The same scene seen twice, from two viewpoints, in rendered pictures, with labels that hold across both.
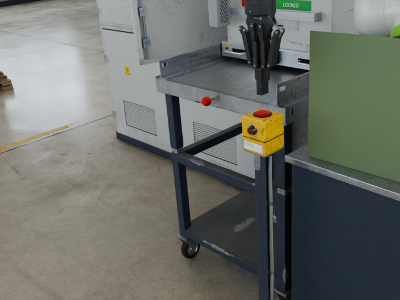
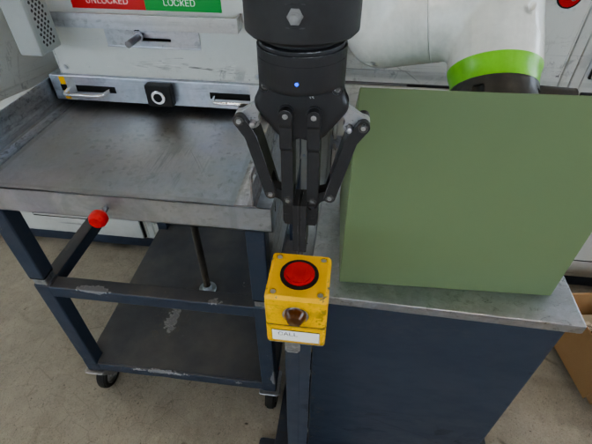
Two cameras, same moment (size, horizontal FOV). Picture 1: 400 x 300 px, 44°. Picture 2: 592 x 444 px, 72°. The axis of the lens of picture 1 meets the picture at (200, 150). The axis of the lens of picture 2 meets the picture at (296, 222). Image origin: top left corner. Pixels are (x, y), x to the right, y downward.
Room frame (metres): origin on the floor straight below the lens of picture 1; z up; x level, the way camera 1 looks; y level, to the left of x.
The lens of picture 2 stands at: (0.95, 0.06, 1.30)
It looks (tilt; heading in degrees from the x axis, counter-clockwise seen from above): 42 degrees down; 319
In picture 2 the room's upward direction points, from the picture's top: straight up
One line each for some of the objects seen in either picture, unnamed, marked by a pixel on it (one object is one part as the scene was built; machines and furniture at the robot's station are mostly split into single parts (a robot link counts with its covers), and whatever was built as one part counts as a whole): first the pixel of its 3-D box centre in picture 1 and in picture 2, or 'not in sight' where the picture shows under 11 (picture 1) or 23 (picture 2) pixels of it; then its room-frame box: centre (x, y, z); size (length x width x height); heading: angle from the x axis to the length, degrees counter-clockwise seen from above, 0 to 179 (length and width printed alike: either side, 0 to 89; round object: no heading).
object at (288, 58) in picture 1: (277, 55); (166, 88); (1.86, -0.32, 0.90); 0.54 x 0.05 x 0.06; 41
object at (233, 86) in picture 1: (275, 74); (170, 120); (1.85, -0.31, 0.82); 0.68 x 0.62 x 0.06; 132
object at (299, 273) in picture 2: (262, 115); (299, 276); (1.21, -0.17, 0.90); 0.04 x 0.04 x 0.02
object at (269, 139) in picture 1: (262, 131); (299, 299); (1.21, -0.17, 0.85); 0.08 x 0.08 x 0.10; 42
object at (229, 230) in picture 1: (276, 159); (194, 228); (1.85, -0.31, 0.46); 0.64 x 0.58 x 0.66; 132
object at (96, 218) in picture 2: (208, 100); (100, 215); (1.61, -0.04, 0.82); 0.04 x 0.03 x 0.03; 132
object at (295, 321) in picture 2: (250, 130); (294, 319); (1.18, -0.13, 0.87); 0.03 x 0.01 x 0.03; 42
